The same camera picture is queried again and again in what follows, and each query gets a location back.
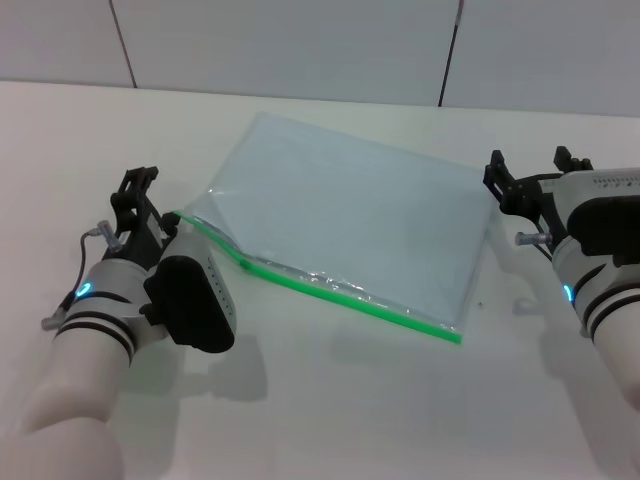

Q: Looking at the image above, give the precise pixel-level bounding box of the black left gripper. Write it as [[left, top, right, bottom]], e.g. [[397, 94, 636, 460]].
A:
[[107, 167, 182, 269]]

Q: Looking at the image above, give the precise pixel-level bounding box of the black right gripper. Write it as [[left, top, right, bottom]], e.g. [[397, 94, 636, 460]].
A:
[[482, 146, 594, 241]]

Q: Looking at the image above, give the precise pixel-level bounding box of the clear green-zip document bag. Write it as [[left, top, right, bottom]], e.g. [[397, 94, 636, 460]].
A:
[[172, 110, 494, 346]]

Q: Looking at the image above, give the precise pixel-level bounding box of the gripper cable with silver plugs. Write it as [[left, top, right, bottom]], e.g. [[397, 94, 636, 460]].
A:
[[516, 230, 556, 261], [41, 221, 126, 330]]

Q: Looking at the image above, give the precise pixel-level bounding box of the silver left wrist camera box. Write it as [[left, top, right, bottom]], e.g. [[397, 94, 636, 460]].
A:
[[142, 233, 236, 355]]

